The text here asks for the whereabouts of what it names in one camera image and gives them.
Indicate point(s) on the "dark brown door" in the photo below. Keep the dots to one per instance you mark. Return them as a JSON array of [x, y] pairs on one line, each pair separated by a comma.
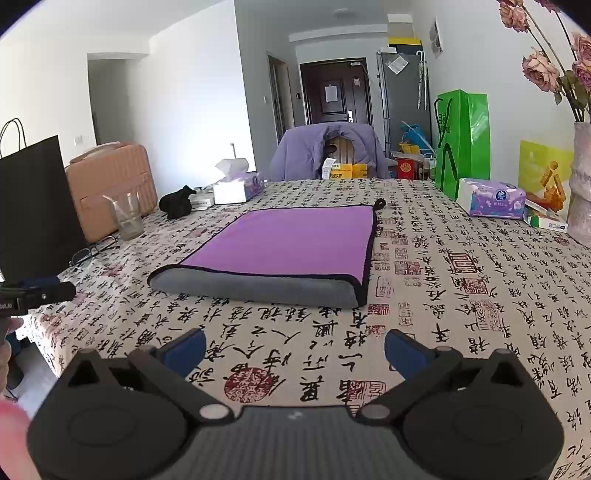
[[337, 92]]

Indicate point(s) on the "green shopping bag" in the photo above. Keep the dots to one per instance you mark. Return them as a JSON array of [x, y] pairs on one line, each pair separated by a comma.
[[466, 143]]

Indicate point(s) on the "grey refrigerator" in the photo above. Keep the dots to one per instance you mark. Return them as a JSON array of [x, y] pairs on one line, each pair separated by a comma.
[[401, 101]]

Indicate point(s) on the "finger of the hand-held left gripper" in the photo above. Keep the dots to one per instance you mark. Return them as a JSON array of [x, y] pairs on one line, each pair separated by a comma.
[[46, 292]]

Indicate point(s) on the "dried pink flowers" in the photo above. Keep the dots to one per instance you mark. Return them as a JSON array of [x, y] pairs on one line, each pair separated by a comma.
[[538, 69]]

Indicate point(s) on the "yellow green box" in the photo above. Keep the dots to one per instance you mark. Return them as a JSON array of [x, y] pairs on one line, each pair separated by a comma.
[[540, 161]]

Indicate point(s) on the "yellow and black box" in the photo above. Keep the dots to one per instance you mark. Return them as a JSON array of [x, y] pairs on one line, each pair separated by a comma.
[[404, 44]]

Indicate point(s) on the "black paper bag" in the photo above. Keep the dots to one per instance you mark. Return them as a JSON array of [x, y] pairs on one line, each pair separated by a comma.
[[37, 207]]

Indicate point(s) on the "black eyeglasses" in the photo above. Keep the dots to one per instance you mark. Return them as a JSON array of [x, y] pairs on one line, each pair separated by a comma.
[[94, 249]]

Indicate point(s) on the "black animal figurine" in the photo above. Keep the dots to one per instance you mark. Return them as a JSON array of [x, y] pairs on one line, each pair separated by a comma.
[[178, 203]]

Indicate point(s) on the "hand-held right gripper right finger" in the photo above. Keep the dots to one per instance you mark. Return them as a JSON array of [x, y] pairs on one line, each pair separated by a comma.
[[404, 348]]

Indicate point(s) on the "white and purple tissue box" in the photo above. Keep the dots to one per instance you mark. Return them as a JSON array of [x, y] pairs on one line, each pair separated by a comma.
[[235, 189]]

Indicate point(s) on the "purple jacket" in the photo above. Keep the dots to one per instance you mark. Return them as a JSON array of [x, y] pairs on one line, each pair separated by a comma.
[[295, 152]]

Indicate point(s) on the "blue plastic bag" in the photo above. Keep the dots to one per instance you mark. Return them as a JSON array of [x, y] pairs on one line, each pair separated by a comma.
[[415, 136]]

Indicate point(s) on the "pink suitcase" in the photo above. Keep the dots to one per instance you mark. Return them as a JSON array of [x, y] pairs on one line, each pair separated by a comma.
[[106, 177]]

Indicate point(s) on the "yellow cardboard box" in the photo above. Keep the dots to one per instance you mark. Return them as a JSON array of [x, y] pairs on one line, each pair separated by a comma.
[[353, 171]]

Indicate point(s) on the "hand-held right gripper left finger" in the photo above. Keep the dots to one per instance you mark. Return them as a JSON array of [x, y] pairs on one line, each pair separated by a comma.
[[187, 347]]

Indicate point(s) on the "small white box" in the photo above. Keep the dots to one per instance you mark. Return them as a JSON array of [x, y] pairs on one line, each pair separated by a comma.
[[202, 201]]

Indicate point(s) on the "red box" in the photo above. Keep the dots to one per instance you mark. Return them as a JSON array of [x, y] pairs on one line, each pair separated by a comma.
[[408, 168]]

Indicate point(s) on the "green and white box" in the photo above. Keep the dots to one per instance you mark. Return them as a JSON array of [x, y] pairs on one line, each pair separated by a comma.
[[547, 220]]

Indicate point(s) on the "white umbrella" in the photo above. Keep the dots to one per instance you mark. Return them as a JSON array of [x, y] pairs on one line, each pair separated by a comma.
[[421, 78]]

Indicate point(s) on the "wooden chair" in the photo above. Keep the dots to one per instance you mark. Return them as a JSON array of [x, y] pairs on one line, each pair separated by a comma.
[[346, 150]]

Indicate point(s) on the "person's left forearm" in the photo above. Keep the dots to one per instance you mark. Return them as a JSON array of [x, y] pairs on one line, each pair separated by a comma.
[[16, 443]]

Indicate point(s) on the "purple tissue pack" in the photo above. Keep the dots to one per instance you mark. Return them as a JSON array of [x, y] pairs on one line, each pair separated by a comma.
[[491, 198]]

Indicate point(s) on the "clear glass cup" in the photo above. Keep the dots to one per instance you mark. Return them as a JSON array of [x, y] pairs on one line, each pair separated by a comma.
[[127, 221]]

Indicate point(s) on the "purple and grey towel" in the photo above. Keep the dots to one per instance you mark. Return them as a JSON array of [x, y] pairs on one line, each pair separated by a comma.
[[286, 244]]

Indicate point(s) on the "pale ceramic vase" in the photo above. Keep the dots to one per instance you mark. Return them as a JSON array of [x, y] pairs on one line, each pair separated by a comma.
[[581, 194]]

